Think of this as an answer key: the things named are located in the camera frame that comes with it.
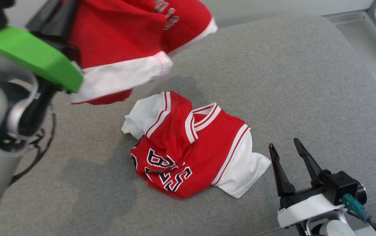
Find red shorts with white hem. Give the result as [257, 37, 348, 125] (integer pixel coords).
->
[67, 0, 218, 105]

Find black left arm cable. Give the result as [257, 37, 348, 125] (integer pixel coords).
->
[9, 111, 57, 186]

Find red Bulls 23 jersey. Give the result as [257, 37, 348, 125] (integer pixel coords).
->
[122, 91, 272, 200]

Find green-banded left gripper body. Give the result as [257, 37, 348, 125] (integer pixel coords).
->
[0, 27, 84, 93]

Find teal connector with black cable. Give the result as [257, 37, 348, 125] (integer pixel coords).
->
[342, 193, 376, 236]

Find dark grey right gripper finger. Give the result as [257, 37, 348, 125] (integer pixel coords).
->
[293, 138, 331, 187]
[269, 143, 296, 197]

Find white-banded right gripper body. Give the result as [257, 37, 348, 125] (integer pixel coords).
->
[277, 186, 345, 228]

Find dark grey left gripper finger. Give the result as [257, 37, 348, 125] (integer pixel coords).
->
[26, 0, 62, 33]
[55, 0, 78, 36]

